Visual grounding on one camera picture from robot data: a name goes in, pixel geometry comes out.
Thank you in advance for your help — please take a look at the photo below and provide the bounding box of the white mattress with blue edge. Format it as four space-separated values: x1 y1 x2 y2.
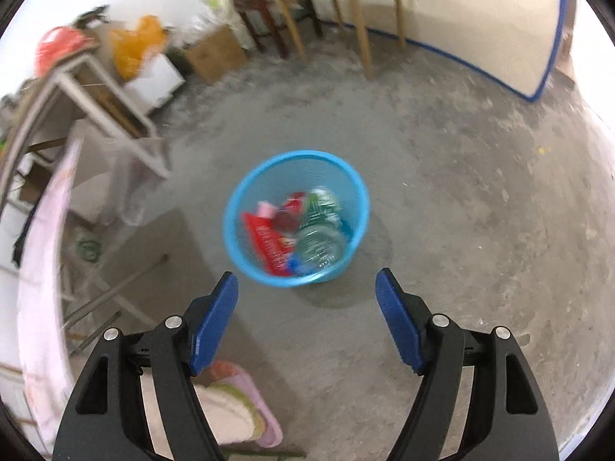
399 0 570 103

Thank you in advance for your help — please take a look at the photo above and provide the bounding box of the white shelf table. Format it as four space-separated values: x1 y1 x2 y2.
0 45 171 212

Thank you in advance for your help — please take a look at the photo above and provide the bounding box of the blue plastic basket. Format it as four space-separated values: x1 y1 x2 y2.
223 150 371 289

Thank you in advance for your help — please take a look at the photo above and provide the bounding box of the white storage box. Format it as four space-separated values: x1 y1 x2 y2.
126 50 187 113

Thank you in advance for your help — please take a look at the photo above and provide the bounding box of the yellow plastic bag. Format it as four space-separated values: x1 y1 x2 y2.
110 15 166 81

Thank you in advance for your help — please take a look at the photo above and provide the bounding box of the red snack bag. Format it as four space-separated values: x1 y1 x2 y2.
240 211 301 277

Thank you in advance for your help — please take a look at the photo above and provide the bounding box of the white plastic bag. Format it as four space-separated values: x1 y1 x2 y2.
192 0 246 34

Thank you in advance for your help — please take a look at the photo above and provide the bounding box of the pink slipper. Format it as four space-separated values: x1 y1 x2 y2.
192 359 284 449

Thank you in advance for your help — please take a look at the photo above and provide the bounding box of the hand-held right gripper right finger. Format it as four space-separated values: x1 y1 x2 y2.
375 267 560 461

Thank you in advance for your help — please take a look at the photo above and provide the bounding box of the green tape roll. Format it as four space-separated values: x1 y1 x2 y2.
77 237 104 262

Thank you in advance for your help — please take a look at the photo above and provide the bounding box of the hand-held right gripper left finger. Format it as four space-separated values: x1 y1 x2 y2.
52 271 239 461

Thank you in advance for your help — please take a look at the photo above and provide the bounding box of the brown cardboard box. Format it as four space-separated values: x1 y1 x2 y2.
180 24 248 85

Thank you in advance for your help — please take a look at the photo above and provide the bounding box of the red plastic bag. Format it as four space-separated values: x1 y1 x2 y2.
36 26 87 78

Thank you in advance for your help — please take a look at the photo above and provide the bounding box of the red can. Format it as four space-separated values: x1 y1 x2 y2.
273 192 308 232

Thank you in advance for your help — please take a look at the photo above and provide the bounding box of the green label plastic bottle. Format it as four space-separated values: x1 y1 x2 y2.
294 188 349 270

